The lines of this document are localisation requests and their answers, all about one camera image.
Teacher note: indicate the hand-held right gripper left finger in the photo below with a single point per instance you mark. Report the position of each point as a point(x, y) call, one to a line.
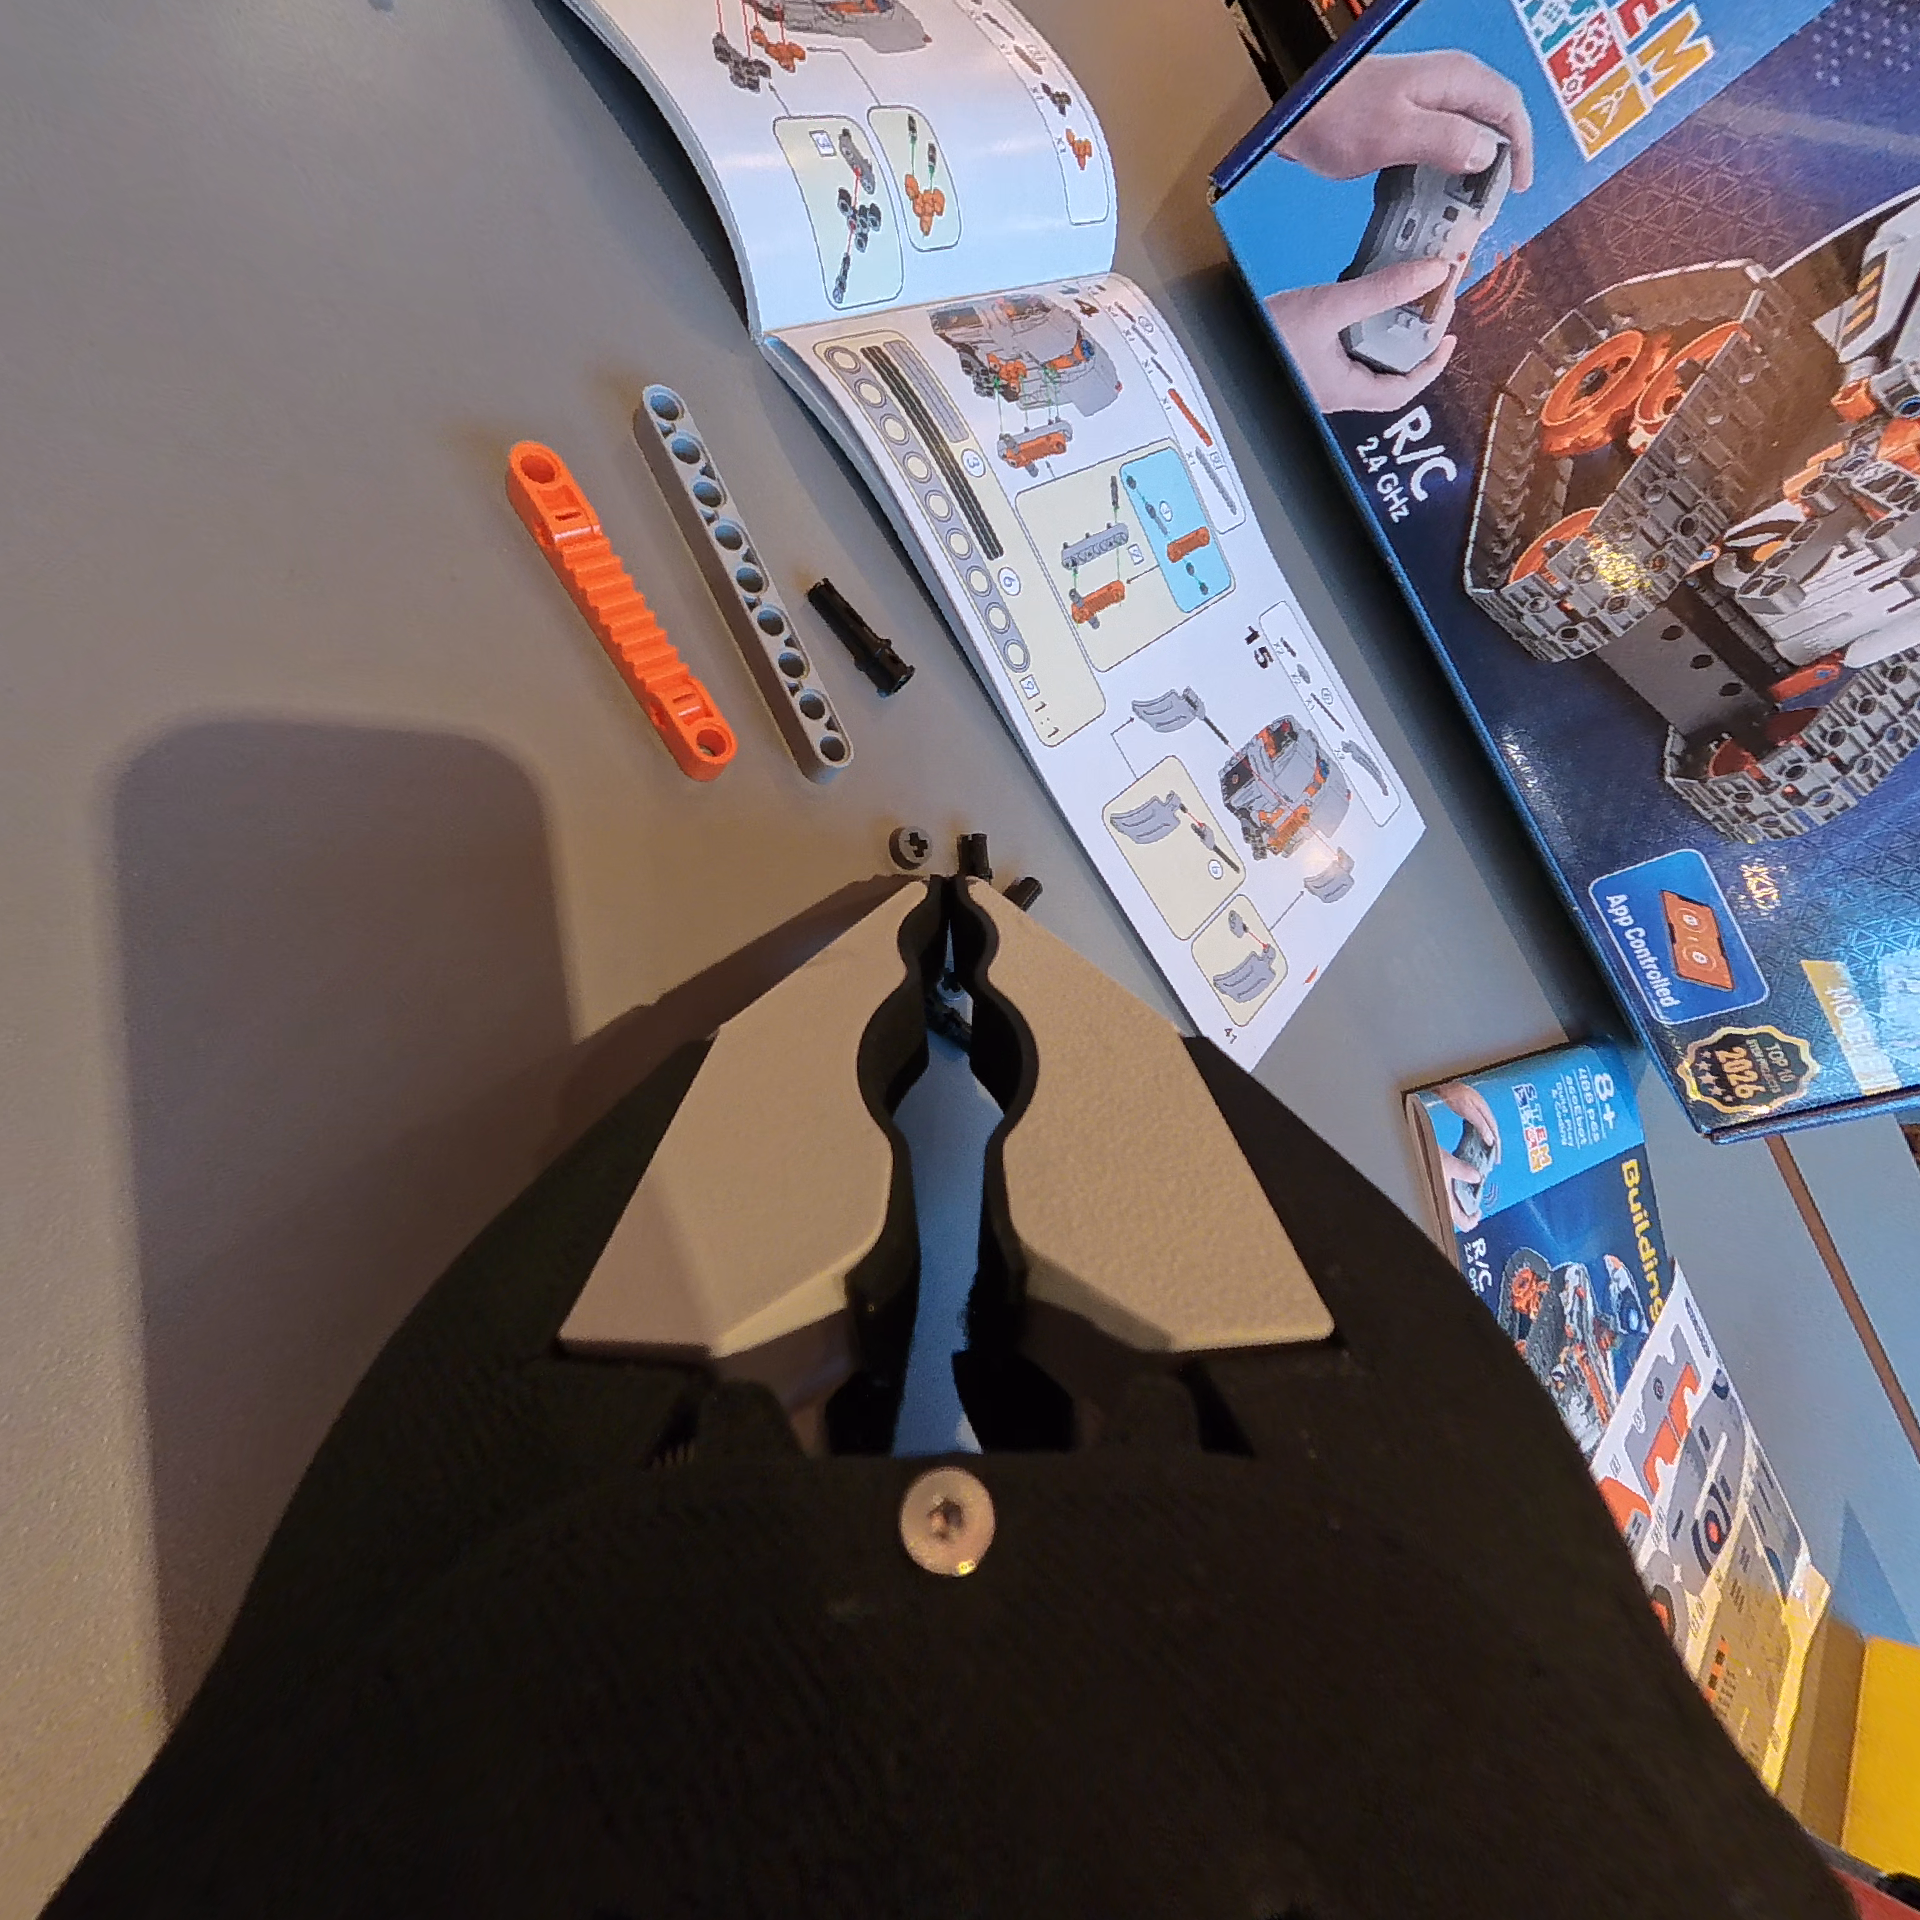
point(721, 1200)

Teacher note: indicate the open instruction booklet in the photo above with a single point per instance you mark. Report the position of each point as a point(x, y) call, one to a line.
point(1003, 196)

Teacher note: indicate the blue toy robot box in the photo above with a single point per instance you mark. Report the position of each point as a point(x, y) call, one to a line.
point(1575, 750)

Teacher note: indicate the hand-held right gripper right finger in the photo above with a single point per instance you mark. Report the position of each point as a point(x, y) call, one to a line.
point(1169, 1200)

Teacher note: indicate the long black pin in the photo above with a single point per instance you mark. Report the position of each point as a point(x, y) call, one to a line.
point(860, 639)

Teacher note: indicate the yellow plastic bin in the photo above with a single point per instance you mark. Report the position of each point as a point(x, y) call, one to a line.
point(1886, 1756)

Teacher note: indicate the blue cover booklet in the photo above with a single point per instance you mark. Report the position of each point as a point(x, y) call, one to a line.
point(1551, 1141)

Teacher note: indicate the grey holed beam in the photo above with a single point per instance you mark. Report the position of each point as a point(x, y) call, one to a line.
point(741, 585)

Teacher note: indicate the small grey bushing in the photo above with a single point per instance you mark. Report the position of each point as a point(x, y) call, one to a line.
point(911, 848)

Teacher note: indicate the small black connector piece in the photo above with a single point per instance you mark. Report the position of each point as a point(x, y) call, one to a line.
point(947, 1002)

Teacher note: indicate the orange toothed beam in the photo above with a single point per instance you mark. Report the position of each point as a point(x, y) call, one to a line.
point(621, 612)

